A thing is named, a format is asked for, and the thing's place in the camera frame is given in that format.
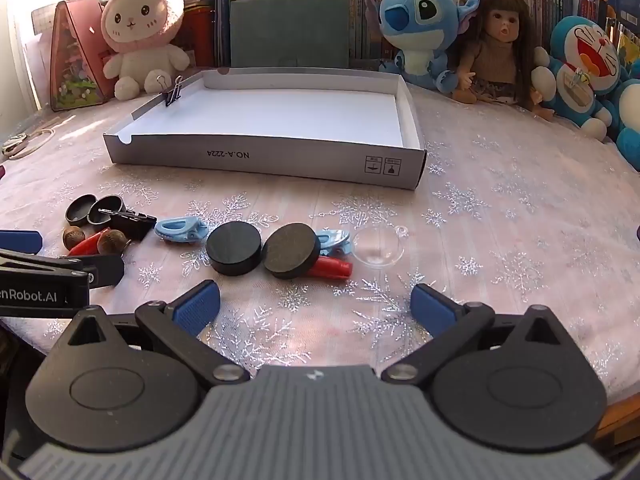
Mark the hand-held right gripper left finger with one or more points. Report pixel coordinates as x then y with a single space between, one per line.
197 305

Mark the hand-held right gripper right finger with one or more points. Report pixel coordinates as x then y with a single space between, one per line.
432 307

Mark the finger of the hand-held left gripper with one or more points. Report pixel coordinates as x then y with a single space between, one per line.
20 242
107 270

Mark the brown walnut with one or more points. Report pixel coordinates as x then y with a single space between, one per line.
74 237
112 243

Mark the red pointed capsule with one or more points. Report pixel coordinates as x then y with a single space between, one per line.
87 246

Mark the glossy black disc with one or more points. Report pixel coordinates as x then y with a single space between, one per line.
235 252

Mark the blue plastic clip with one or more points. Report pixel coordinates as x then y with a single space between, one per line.
335 239
177 230

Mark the clear suction cup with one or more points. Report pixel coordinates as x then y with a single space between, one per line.
377 247

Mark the matte black disc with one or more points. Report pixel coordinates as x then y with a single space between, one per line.
290 255

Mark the red plastic cap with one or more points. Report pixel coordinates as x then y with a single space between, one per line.
330 267

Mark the grey cardboard box lid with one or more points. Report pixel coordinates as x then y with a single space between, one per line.
280 110

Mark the black binder clip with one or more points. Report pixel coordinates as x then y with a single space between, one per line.
132 225
173 94

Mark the pink triangular house box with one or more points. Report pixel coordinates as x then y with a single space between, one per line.
75 50

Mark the white grid board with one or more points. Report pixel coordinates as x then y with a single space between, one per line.
42 17

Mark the red box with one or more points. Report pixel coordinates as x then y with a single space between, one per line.
200 35

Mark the blue plush toy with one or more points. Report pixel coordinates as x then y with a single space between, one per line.
631 145

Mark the pink bunny plush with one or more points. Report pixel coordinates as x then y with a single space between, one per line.
142 15

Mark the teal board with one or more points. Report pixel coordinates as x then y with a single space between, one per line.
290 30

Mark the long-haired baby doll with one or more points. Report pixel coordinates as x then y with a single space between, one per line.
500 25

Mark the blue alien plush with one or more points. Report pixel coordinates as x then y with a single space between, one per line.
415 15

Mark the blue robot cat plush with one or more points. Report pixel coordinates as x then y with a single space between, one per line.
585 45

